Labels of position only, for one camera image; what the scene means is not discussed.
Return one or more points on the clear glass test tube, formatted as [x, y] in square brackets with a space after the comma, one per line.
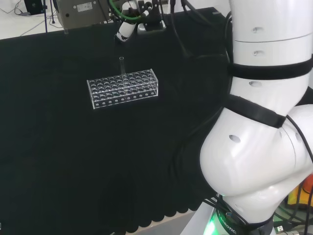
[122, 66]

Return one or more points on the clear plastic test tube rack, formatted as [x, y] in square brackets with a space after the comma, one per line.
[122, 98]

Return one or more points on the grey metal control cabinet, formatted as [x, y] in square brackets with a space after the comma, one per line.
[80, 17]

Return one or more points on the black bench cloth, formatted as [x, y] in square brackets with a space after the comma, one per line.
[73, 147]

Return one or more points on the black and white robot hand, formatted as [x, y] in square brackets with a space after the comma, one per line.
[126, 30]

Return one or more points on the black computer tower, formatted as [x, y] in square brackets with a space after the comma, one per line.
[33, 6]

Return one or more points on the yellow stop button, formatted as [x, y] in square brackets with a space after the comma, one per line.
[293, 198]

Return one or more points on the black tripod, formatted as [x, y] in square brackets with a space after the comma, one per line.
[45, 19]

